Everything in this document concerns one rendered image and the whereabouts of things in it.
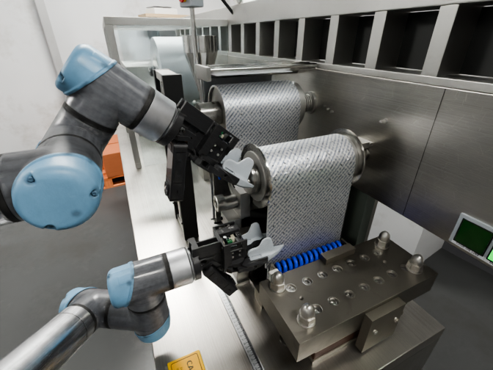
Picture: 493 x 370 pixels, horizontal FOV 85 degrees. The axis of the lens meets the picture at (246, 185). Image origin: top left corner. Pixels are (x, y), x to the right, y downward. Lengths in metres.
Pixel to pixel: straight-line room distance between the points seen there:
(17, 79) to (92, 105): 3.59
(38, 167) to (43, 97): 3.72
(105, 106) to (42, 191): 0.17
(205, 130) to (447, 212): 0.52
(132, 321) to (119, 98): 0.43
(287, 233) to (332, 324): 0.21
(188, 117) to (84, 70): 0.15
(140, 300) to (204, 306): 0.25
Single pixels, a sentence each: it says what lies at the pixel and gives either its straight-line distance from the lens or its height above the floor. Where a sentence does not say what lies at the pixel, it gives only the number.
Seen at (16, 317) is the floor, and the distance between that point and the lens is 2.35.
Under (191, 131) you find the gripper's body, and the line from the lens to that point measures 0.49.
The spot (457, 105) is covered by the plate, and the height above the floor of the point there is 1.41.
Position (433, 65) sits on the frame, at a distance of 0.69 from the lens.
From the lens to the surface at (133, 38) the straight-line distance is 1.46.
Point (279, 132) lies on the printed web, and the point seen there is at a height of 1.28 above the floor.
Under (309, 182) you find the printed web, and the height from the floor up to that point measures 1.24.
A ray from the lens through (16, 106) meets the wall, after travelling 4.07.
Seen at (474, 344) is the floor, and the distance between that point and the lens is 2.19.
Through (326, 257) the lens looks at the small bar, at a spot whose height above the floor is 1.05.
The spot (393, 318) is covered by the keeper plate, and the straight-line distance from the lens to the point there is 0.74.
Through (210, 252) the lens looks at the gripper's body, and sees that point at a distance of 0.57.
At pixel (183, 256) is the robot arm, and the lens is 0.56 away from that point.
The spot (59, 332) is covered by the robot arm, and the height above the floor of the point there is 1.08.
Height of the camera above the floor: 1.53
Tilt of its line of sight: 29 degrees down
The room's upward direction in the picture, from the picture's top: straight up
